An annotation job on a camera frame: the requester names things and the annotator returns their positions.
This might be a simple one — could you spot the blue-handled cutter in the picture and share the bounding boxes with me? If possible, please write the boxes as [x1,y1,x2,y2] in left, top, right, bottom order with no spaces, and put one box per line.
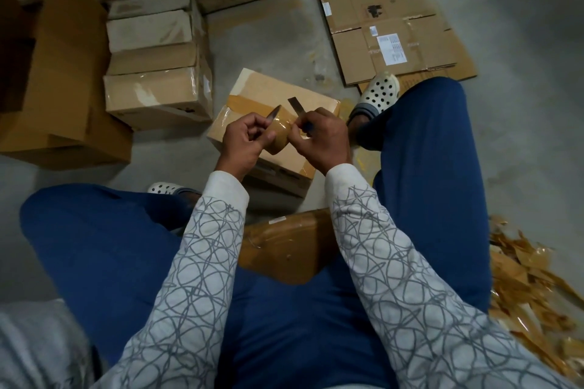
[287,95,316,134]

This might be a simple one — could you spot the brown plastic-wrapped stool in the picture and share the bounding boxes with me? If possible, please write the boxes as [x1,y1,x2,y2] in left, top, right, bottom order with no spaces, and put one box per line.
[237,208,341,287]

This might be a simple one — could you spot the crumpled brown tape scraps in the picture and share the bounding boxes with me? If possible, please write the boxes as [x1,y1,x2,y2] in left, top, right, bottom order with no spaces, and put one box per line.
[488,215,584,380]

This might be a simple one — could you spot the brown packing tape roll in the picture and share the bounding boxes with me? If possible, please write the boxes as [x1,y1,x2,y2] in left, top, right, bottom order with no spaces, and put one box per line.
[263,115,311,156]

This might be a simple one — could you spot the person's blue trousers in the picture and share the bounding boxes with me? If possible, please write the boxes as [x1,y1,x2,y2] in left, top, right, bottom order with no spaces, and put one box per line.
[18,76,494,389]

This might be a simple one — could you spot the person's right forearm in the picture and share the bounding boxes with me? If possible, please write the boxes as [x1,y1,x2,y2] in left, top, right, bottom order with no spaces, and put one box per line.
[325,162,576,389]

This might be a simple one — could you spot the person's left white clog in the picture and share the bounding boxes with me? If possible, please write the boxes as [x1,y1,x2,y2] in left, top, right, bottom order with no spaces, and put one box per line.
[146,181,202,207]

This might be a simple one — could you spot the white woven sack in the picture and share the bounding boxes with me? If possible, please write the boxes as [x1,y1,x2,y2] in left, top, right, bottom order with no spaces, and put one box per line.
[0,297,97,389]

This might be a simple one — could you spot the person's left forearm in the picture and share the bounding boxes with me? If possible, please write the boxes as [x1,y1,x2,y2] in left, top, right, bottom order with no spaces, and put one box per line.
[91,170,250,389]

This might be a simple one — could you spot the person's white clog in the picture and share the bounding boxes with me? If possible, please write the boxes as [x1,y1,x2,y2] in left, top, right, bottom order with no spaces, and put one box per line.
[146,181,202,207]
[349,72,403,125]

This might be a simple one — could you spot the person's right white clog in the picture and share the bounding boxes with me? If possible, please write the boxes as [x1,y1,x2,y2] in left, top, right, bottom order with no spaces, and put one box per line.
[349,72,403,125]

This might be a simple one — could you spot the large black-label cardboard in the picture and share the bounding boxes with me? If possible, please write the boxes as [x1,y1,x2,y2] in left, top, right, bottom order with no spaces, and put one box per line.
[0,0,134,169]

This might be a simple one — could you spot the person's right hand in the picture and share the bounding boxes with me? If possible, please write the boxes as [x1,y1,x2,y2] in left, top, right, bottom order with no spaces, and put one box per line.
[288,107,353,176]

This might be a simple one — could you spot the small brown cardboard box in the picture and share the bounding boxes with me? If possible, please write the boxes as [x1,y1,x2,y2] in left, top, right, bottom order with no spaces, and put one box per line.
[106,0,207,53]

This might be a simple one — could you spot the person's left hand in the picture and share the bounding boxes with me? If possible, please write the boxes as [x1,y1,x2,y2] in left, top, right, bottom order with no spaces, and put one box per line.
[214,112,279,183]

